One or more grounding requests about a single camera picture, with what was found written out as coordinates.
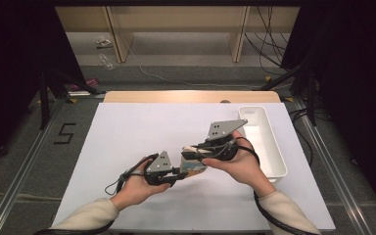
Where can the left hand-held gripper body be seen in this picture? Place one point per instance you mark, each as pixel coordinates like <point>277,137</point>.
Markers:
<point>160,164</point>

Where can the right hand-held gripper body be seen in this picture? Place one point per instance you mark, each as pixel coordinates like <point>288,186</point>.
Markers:
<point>223,129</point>

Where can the illustrated beige phone case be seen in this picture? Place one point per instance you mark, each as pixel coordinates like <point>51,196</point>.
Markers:
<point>192,168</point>

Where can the white plastic bin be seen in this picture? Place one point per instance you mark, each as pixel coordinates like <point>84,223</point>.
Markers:
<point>264,143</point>

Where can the person's left hand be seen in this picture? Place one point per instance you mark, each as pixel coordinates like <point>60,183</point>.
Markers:
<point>137,189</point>

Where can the person's right hand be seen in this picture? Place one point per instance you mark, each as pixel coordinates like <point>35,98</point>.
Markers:
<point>241,166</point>

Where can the white board sheet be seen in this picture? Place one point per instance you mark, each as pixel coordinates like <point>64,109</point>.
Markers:
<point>137,130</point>

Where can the wooden table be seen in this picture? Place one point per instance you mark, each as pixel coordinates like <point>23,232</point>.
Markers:
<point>189,97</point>

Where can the black metal stand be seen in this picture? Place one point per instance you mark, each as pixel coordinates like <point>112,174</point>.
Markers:
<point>44,101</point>
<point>310,98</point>

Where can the pink object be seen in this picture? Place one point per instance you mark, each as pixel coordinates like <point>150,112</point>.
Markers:
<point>89,84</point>

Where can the clear plastic bottle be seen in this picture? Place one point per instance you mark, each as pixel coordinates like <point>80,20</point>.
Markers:
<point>106,62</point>

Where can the light wooden shelf unit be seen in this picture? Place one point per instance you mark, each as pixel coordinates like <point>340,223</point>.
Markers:
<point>176,19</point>

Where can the small white and black object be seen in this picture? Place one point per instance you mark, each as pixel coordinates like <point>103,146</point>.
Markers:
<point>103,42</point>

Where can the dark curtain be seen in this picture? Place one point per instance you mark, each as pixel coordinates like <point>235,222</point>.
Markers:
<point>355,81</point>
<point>16,65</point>

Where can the metal floor rail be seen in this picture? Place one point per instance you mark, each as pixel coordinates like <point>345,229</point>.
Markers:
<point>333,169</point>
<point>19,182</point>

